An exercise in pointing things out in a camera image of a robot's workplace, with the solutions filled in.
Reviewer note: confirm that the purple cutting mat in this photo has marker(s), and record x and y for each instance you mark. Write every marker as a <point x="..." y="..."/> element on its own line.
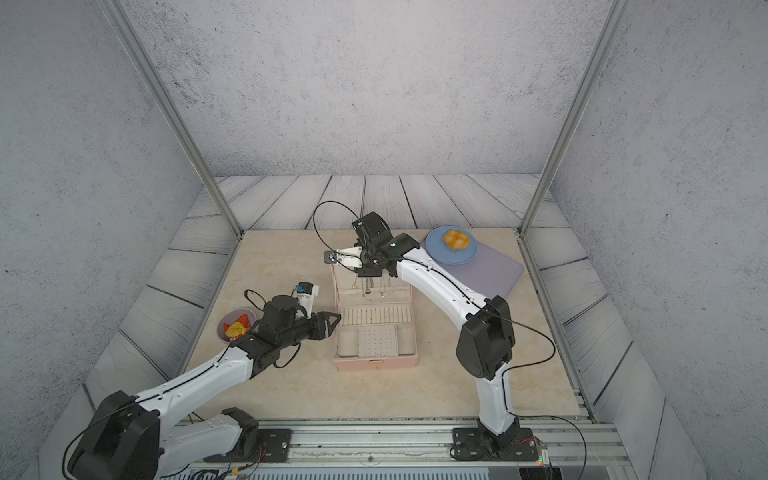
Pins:
<point x="478" y="266"/>

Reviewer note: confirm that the metal frame post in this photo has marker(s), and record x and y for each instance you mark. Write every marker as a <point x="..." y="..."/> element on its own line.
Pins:
<point x="131" y="43"/>
<point x="611" y="29"/>

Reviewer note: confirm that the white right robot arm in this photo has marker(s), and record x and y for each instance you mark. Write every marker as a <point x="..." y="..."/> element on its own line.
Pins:
<point x="486" y="334"/>

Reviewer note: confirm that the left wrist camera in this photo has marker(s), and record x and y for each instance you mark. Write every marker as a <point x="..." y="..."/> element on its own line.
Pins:
<point x="306" y="292"/>

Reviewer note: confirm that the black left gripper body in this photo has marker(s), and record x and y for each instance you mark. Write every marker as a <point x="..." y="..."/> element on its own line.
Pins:
<point x="300" y="331"/>

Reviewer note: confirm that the orange bread pastry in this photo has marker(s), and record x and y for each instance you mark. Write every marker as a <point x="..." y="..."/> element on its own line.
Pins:
<point x="456" y="240"/>

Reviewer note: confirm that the pink jewelry box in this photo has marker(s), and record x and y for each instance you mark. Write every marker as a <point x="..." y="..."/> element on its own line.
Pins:
<point x="377" y="329"/>

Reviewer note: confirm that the metal frame post right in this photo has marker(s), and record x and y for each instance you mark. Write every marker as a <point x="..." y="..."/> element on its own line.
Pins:
<point x="611" y="29"/>

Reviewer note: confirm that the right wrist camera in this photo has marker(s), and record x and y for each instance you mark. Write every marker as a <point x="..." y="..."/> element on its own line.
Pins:
<point x="348" y="258"/>

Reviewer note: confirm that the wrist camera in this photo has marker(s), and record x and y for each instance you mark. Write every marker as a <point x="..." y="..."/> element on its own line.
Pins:
<point x="306" y="292"/>
<point x="348" y="258"/>

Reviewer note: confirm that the metal frame post left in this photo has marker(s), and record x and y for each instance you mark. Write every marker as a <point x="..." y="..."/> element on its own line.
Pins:
<point x="131" y="43"/>

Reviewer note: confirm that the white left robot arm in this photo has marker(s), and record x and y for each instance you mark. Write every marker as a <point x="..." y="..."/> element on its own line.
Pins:
<point x="142" y="436"/>

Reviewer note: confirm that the blue plate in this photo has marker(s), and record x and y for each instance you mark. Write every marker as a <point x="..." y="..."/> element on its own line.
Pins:
<point x="435" y="247"/>

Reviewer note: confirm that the red yellow snack packets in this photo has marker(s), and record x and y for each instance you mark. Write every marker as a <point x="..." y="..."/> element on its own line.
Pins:
<point x="237" y="328"/>

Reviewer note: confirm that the metal base rail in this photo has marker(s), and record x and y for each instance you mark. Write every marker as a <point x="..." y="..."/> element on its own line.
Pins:
<point x="559" y="447"/>

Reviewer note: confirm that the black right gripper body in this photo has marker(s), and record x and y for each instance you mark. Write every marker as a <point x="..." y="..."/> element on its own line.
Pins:
<point x="370" y="267"/>

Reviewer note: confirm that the small purple bowl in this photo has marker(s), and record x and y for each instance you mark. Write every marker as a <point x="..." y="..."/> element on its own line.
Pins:
<point x="229" y="317"/>

